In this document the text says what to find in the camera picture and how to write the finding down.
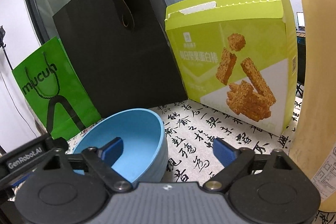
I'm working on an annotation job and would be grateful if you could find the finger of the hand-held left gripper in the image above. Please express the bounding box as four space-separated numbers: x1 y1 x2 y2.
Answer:
39 135 69 153

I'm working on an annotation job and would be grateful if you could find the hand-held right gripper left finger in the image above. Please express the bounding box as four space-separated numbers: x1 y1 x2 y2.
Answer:
42 137 133 192

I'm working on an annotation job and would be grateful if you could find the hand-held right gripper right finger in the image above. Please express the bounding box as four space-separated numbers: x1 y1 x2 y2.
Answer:
202 138 293 192

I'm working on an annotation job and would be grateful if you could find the calligraphy printed tablecloth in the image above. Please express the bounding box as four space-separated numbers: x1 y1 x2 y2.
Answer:
8 98 336 224

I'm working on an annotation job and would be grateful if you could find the green paper bag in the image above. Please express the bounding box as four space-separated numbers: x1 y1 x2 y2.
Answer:
12 36 101 140

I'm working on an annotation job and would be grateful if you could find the black paper bag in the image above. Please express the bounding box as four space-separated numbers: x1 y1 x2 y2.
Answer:
52 0 188 118

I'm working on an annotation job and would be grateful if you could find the yellow-green snack box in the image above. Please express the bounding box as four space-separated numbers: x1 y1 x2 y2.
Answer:
165 0 298 135

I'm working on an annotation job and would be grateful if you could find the yellow thermos jug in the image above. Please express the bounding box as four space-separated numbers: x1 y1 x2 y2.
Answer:
289 0 336 216

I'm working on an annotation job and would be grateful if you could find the studio light on stand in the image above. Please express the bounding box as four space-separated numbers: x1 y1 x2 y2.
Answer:
0 25 13 71

